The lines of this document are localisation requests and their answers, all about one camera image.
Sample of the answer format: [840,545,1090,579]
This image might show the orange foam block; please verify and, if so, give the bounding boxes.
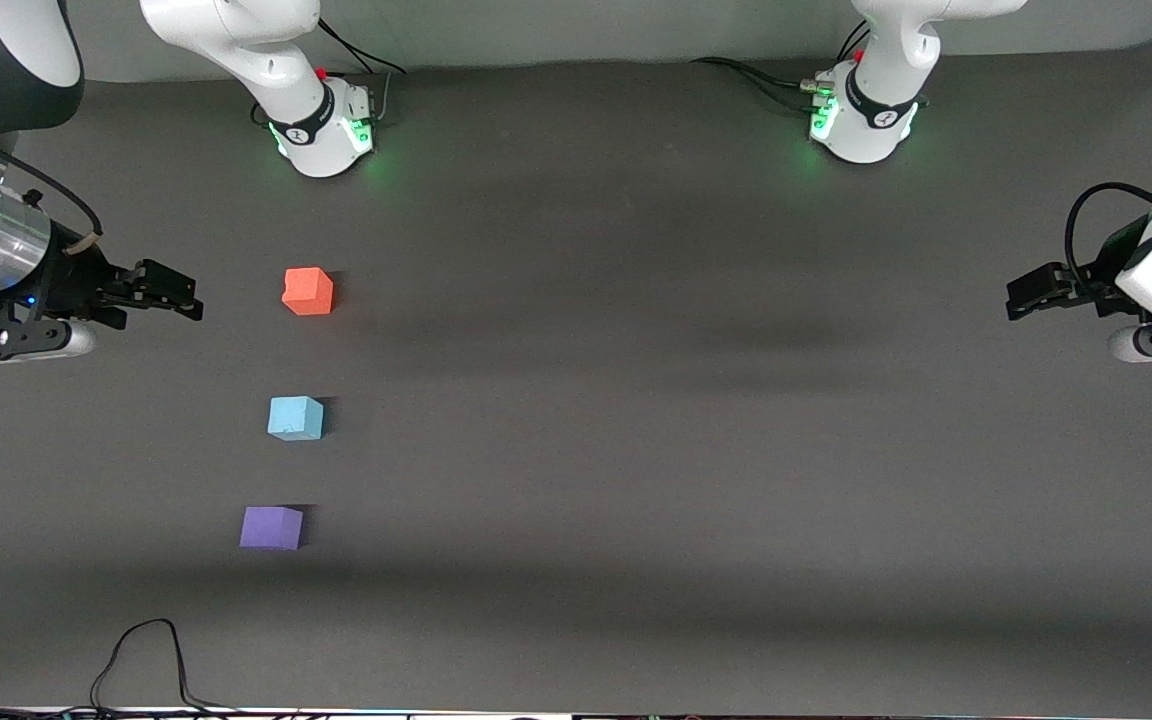
[282,267,335,317]

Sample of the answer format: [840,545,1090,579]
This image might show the looped black table cable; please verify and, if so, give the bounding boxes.
[91,618,237,716]

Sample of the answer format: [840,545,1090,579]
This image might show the light blue foam block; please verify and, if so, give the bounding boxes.
[267,395,326,443]

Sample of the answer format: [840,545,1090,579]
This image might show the dark grey table mat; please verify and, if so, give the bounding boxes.
[0,40,1152,715]

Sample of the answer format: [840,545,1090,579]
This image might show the black left arm base cables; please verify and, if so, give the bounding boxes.
[691,20,872,111]

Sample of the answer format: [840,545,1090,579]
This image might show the purple foam block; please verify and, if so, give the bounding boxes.
[239,506,304,551]

